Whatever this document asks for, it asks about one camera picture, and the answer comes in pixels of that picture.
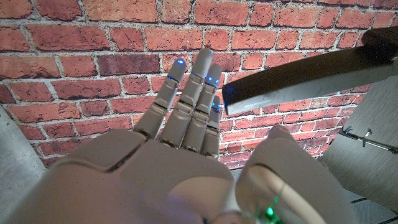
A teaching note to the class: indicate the black stapler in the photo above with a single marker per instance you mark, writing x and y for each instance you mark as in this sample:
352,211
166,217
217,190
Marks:
311,73

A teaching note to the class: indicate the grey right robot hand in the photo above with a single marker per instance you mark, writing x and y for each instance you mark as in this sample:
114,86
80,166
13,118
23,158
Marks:
174,174

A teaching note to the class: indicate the printed red brick backdrop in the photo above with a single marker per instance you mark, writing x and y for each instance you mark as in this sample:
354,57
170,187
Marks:
93,40

